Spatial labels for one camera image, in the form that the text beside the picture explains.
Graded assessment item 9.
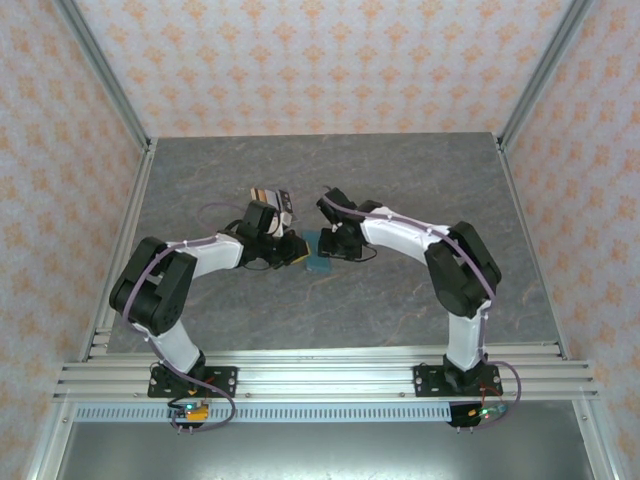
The clear acrylic card box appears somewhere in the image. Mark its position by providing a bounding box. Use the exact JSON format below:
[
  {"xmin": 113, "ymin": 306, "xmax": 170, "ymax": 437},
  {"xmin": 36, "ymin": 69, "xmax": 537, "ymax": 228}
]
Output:
[{"xmin": 248, "ymin": 185, "xmax": 301, "ymax": 225}]

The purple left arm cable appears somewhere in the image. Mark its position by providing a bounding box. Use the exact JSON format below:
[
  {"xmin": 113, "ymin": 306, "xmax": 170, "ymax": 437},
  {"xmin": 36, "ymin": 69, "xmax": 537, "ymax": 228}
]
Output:
[{"xmin": 122, "ymin": 202, "xmax": 281, "ymax": 436}]

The teal card holder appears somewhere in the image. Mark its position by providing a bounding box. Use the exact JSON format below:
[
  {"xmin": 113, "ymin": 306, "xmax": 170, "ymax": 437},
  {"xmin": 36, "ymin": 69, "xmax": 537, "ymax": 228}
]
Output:
[{"xmin": 301, "ymin": 229, "xmax": 334, "ymax": 274}]

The aluminium side rail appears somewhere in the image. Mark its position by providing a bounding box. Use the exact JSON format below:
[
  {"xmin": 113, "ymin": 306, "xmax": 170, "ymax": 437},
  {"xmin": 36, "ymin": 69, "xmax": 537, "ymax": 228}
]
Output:
[
  {"xmin": 494, "ymin": 133, "xmax": 571, "ymax": 361},
  {"xmin": 79, "ymin": 137, "xmax": 159, "ymax": 361}
]

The slotted grey cable duct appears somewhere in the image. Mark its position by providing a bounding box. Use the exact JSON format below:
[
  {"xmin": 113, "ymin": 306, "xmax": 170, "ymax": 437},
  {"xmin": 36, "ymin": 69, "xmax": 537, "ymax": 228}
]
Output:
[{"xmin": 74, "ymin": 403, "xmax": 454, "ymax": 424}]

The grey metal panel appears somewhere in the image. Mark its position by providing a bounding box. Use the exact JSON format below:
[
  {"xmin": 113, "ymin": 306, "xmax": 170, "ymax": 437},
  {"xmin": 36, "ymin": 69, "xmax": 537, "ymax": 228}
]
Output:
[{"xmin": 54, "ymin": 420, "xmax": 591, "ymax": 480}]

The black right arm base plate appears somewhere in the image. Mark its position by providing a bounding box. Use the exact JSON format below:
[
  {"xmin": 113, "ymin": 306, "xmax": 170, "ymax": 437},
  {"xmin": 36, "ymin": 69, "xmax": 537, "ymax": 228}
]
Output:
[{"xmin": 413, "ymin": 363, "xmax": 501, "ymax": 400}]

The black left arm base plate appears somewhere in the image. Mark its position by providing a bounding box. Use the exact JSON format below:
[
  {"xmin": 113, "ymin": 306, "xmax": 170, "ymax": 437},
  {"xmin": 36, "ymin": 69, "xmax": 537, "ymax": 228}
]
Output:
[{"xmin": 147, "ymin": 364, "xmax": 239, "ymax": 399}]

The aluminium corner post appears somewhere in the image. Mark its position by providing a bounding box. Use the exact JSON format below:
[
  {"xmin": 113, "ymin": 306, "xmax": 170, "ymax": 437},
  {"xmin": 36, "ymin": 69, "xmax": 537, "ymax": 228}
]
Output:
[
  {"xmin": 498, "ymin": 0, "xmax": 596, "ymax": 147},
  {"xmin": 52, "ymin": 0, "xmax": 152, "ymax": 151}
]

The aluminium cross beam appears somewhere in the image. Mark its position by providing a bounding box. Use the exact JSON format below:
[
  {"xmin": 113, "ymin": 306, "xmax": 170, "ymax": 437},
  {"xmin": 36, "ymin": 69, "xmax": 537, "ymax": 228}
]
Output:
[{"xmin": 52, "ymin": 348, "xmax": 599, "ymax": 402}]

